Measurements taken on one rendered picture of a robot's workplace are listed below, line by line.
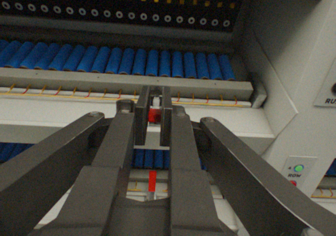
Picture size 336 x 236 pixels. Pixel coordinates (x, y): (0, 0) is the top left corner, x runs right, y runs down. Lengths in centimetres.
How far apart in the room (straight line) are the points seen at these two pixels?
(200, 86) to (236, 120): 7
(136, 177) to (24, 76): 24
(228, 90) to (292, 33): 10
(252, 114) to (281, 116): 4
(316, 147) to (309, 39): 15
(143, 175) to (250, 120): 22
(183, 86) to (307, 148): 19
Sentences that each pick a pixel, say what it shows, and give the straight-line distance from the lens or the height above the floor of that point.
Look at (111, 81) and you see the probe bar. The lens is 28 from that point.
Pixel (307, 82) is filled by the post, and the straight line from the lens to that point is 27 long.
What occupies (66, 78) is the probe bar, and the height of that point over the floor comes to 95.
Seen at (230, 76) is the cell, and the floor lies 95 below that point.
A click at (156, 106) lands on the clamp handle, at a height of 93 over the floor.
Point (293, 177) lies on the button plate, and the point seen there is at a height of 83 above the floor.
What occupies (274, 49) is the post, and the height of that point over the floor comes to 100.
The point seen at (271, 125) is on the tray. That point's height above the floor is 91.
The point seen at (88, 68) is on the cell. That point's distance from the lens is 32.
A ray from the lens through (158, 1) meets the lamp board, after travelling 36.
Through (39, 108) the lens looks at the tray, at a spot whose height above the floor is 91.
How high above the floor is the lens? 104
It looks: 28 degrees down
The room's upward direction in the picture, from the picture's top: 5 degrees clockwise
